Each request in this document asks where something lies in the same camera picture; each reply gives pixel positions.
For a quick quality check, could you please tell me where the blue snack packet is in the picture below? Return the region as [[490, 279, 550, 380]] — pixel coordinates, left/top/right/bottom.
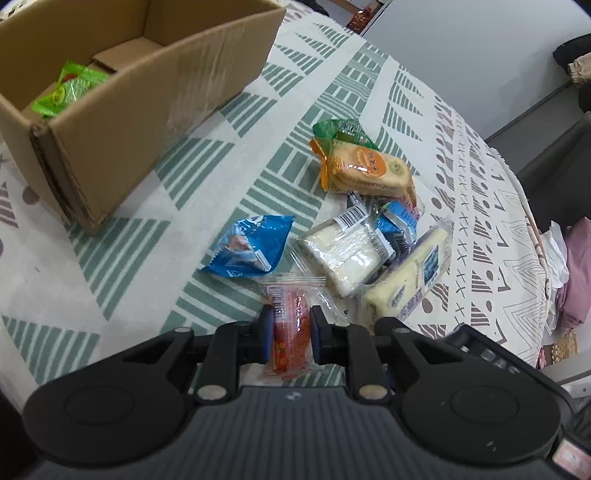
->
[[198, 214, 296, 278]]

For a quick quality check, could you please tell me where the patterned green white bed cover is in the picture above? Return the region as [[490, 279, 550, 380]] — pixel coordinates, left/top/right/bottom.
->
[[0, 0, 557, 386]]

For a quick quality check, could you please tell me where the white cloth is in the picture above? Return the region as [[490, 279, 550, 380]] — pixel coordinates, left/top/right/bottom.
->
[[537, 220, 572, 297]]

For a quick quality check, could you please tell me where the black bag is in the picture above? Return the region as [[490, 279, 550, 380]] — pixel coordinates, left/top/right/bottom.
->
[[553, 36, 591, 75]]

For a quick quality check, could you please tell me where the green crinkled snack packet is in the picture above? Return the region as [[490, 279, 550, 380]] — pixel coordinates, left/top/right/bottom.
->
[[312, 118, 382, 151]]

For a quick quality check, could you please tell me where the light green snack packet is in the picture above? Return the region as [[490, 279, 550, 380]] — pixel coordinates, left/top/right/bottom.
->
[[31, 76, 95, 119], [56, 60, 112, 95]]

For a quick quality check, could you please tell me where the small blue biscuit packet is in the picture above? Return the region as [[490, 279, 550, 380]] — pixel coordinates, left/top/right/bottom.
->
[[375, 200, 424, 254]]

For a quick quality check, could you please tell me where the long white cake packet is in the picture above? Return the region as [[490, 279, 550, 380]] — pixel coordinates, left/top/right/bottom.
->
[[359, 220, 454, 334]]

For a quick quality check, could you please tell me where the orange cracker packet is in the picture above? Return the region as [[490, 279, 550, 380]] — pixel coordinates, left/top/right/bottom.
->
[[308, 137, 419, 208]]

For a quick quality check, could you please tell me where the red snack packet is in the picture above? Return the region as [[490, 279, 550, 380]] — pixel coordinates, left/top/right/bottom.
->
[[257, 274, 343, 381]]

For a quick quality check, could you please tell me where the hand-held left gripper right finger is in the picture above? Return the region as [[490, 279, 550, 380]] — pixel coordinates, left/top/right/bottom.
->
[[310, 305, 468, 402]]

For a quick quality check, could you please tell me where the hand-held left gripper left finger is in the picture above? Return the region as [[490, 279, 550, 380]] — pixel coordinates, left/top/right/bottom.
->
[[110, 305, 274, 402]]

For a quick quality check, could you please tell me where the white sandwich bread packet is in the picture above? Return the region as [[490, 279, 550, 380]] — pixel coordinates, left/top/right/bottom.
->
[[288, 205, 399, 299]]

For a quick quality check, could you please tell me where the brown cardboard box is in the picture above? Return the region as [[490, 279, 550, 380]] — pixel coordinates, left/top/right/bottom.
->
[[0, 0, 288, 237]]

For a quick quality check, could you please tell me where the pink cloth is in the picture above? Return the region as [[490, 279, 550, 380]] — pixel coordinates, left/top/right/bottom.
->
[[555, 216, 591, 334]]

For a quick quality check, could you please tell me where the red printed box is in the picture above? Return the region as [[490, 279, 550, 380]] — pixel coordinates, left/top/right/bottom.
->
[[350, 8, 376, 34]]

